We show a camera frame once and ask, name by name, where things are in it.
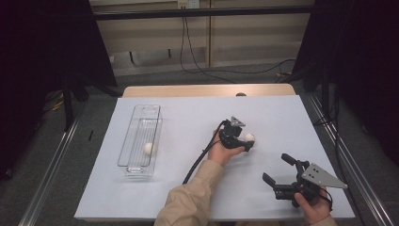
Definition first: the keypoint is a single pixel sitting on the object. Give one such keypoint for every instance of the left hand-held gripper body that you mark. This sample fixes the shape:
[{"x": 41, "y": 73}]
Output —
[{"x": 232, "y": 136}]

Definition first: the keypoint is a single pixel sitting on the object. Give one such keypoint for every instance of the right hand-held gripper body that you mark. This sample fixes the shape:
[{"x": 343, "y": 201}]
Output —
[{"x": 318, "y": 177}]

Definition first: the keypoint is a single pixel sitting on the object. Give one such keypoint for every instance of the white egg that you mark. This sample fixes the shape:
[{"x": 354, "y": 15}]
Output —
[
  {"x": 150, "y": 148},
  {"x": 250, "y": 137}
]

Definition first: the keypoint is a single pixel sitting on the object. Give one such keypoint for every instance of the clear plastic storage bin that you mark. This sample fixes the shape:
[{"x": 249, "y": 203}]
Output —
[{"x": 138, "y": 132}]

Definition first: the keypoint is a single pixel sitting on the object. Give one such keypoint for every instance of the person's left hand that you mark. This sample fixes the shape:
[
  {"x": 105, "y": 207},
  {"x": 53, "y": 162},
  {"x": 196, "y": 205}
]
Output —
[{"x": 222, "y": 155}]

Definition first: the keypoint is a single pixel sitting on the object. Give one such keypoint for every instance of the person's right hand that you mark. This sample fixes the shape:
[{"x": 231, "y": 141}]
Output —
[{"x": 313, "y": 211}]

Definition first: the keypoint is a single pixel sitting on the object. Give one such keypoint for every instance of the dark round table grommet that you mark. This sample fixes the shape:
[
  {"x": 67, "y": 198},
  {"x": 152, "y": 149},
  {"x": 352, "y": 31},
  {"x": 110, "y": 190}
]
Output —
[{"x": 241, "y": 94}]

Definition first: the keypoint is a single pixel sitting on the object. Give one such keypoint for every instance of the wooden table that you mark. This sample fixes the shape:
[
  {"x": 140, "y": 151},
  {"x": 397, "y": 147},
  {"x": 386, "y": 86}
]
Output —
[{"x": 204, "y": 90}]

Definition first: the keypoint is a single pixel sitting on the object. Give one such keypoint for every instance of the black metal stand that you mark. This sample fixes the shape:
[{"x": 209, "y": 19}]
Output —
[
  {"x": 67, "y": 106},
  {"x": 324, "y": 91}
]

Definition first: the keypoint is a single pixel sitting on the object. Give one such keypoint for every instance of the white table cover sheet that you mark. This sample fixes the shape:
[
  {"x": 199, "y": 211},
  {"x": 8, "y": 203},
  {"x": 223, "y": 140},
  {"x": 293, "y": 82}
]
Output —
[{"x": 175, "y": 194}]

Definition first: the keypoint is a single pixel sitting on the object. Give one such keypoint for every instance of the dark curtain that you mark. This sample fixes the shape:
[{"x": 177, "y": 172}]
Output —
[
  {"x": 360, "y": 62},
  {"x": 47, "y": 47}
]

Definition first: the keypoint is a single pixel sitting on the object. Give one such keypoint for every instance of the small black floor object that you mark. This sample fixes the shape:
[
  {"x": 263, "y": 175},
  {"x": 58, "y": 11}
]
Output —
[{"x": 90, "y": 135}]

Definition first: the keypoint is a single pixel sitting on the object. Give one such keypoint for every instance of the metal floor rail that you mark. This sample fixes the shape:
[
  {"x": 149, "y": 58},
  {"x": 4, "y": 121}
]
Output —
[
  {"x": 47, "y": 179},
  {"x": 354, "y": 163}
]

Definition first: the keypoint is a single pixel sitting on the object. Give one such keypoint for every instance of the black horizontal frame bar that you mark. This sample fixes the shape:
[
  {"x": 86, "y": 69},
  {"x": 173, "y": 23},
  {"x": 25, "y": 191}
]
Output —
[{"x": 200, "y": 12}]

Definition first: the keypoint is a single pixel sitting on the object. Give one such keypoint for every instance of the white wall socket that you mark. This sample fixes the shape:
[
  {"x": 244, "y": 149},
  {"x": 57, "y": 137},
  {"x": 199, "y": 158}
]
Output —
[{"x": 188, "y": 3}]

